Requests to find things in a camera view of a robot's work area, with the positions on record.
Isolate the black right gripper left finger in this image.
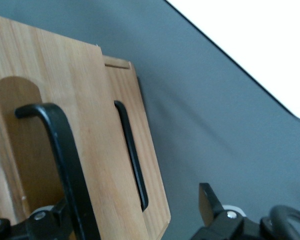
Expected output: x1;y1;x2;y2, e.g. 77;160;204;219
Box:
0;197;74;240

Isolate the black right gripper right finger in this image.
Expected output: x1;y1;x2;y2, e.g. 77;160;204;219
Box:
191;182;264;240

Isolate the black metal drawer handle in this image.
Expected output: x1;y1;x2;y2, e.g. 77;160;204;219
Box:
14;103;102;240
113;100;149;213

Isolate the wooden drawer with recessed front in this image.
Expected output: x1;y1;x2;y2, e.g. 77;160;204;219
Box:
0;12;152;240

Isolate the wooden drawer front panel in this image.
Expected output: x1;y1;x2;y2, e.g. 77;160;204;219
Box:
102;55;171;240

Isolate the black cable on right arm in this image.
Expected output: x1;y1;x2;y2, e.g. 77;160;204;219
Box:
261;204;300;240

